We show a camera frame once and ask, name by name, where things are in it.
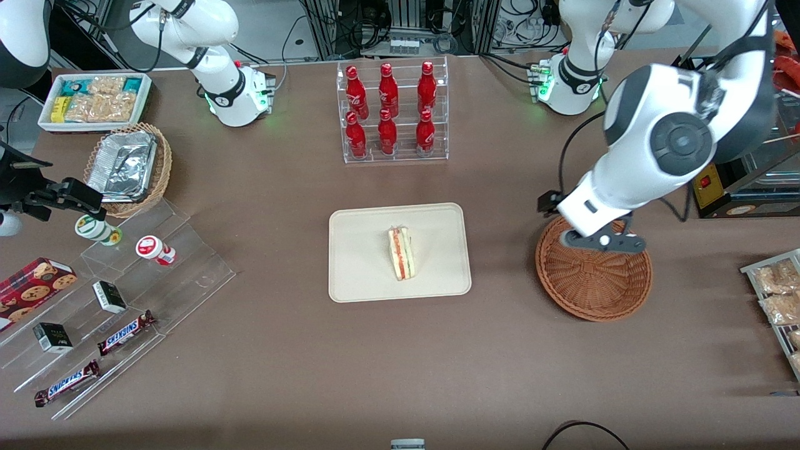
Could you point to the clear acrylic bottle rack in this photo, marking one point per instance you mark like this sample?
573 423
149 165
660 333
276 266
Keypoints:
406 159

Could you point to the clear bag of pastries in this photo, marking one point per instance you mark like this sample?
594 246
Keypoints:
782 309
778 278
795 339
796 361

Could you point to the white plastic snack bin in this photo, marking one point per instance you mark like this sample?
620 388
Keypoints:
145 94

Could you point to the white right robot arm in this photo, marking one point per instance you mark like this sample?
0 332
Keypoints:
212 25

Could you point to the Snickers chocolate bar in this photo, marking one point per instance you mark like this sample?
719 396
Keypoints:
125 333
65 384

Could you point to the white power strip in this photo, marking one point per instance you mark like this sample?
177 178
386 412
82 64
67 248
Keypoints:
404 45

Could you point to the yellow snack pack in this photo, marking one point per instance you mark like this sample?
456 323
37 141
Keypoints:
59 109

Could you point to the clear acrylic stepped stand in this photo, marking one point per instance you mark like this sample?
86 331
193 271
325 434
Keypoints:
187 275

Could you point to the small grey object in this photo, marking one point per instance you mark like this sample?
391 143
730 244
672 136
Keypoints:
407 444

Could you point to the small clear cracker bag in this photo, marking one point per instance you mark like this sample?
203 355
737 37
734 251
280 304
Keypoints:
106 85

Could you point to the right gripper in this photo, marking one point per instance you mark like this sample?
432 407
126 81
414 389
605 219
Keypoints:
14 186

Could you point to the black warmer machine yellow panel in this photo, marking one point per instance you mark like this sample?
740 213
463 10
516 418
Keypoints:
709 187

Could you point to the red lidded yogurt cup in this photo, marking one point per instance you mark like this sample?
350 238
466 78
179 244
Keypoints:
153 249

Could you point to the red cookie box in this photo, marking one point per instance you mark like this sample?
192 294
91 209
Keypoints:
34 287

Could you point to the aluminium foil tray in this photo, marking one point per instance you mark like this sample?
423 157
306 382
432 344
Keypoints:
122 165

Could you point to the red cola bottle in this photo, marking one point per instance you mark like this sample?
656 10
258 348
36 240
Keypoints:
388 94
387 134
427 90
356 94
425 134
355 137

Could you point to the aluminium frame rack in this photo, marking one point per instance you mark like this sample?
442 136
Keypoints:
400 19

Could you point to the triangle sandwich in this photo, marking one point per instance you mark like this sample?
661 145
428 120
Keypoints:
400 253

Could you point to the tan wicker basket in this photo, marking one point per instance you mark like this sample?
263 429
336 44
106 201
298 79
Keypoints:
164 156

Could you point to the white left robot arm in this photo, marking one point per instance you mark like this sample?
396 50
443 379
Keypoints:
681 144

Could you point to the large clear cracker bag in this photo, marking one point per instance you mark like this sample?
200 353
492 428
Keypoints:
100 107

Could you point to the round brown wicker basket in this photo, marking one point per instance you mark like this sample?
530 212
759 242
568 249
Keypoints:
594 284

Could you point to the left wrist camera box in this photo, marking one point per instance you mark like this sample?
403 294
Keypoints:
549 203

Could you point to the green lidded yogurt cup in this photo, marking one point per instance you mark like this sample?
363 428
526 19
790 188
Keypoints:
97 229

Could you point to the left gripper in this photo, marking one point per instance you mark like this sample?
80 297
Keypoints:
548 202

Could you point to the teal snack pack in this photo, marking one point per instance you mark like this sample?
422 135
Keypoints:
76 87
131 85

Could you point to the small black box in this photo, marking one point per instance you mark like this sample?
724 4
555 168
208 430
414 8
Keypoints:
53 338
110 297

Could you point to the orange food item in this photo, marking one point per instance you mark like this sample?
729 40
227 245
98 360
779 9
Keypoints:
789 62

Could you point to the beige plastic tray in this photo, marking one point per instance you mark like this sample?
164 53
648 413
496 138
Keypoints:
362 253

